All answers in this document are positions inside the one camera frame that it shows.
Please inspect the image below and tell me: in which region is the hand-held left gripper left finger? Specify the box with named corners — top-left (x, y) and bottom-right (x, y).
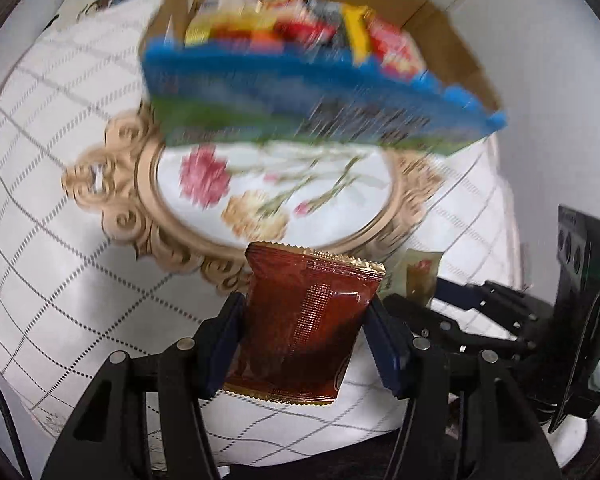
top-left (40, 291), bottom-right (247, 480)

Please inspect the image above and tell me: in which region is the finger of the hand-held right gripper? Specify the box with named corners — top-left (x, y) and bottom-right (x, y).
top-left (382, 294), bottom-right (531, 361)
top-left (432, 277), bottom-right (541, 338)

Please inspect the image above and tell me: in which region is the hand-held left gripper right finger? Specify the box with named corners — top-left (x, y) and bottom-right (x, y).
top-left (362, 297), bottom-right (563, 480)

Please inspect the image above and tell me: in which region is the small yellow snack packet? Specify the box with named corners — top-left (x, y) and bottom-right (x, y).
top-left (384, 249), bottom-right (443, 308)

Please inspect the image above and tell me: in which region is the red brown snack packet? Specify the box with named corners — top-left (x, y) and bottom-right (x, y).
top-left (222, 241), bottom-right (387, 407)

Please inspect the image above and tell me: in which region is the cardboard box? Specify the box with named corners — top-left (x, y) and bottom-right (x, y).
top-left (145, 0), bottom-right (506, 116)

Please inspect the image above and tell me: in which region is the white floral quilt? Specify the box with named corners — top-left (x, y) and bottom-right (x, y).
top-left (0, 0), bottom-right (526, 466)

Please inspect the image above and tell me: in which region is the blue snack bag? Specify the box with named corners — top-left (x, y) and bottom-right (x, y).
top-left (140, 37), bottom-right (508, 157)

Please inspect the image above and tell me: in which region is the pile of snack packets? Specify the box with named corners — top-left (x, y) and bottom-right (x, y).
top-left (184, 0), bottom-right (431, 83)

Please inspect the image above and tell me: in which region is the black cable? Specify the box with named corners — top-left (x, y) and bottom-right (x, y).
top-left (0, 360), bottom-right (33, 480)

